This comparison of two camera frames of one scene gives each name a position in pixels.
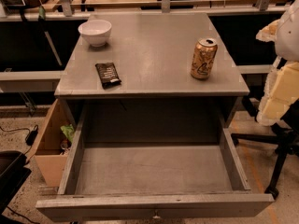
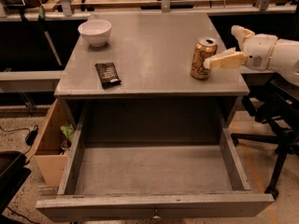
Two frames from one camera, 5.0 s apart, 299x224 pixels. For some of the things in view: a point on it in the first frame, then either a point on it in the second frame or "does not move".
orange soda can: x=203 y=58 does not move
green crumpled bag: x=68 y=130 does not move
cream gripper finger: x=269 y=32 → x=240 y=34
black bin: x=14 y=175 does not move
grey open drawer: x=153 y=180 does not move
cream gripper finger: x=281 y=90 → x=228 y=59
